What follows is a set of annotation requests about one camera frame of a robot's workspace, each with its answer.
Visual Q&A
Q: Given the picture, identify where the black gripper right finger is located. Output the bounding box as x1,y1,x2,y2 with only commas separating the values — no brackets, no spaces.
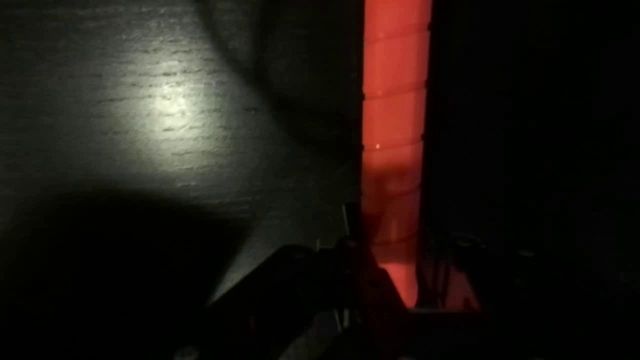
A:
410,221,556,360

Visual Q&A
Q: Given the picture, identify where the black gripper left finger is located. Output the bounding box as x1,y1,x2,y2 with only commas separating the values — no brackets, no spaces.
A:
192,201,368,360

